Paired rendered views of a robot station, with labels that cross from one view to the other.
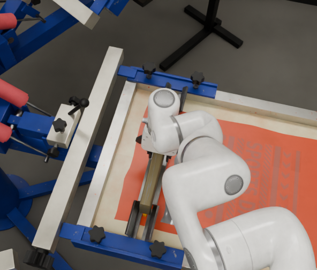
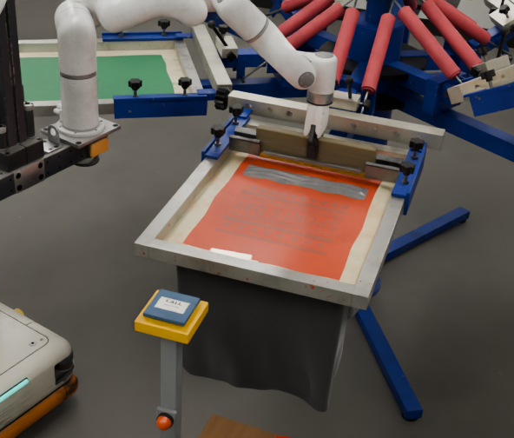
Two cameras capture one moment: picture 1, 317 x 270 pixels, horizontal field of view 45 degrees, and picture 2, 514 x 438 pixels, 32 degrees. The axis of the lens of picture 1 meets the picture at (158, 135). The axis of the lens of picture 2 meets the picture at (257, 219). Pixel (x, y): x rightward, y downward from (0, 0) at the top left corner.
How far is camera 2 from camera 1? 2.42 m
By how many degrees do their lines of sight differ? 66
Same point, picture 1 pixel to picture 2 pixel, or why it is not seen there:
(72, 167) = (299, 106)
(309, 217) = (240, 244)
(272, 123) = (365, 242)
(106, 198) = not seen: hidden behind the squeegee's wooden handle
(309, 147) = (332, 262)
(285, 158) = (316, 243)
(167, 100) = (321, 55)
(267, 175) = (293, 227)
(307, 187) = (278, 250)
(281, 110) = (378, 237)
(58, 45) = not seen: outside the picture
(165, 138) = not seen: hidden behind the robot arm
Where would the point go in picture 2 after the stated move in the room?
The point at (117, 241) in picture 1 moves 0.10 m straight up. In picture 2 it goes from (231, 130) to (233, 100)
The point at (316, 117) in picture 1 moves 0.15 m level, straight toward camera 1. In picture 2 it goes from (371, 261) to (324, 235)
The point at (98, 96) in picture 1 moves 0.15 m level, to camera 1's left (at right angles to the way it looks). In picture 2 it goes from (377, 120) to (378, 101)
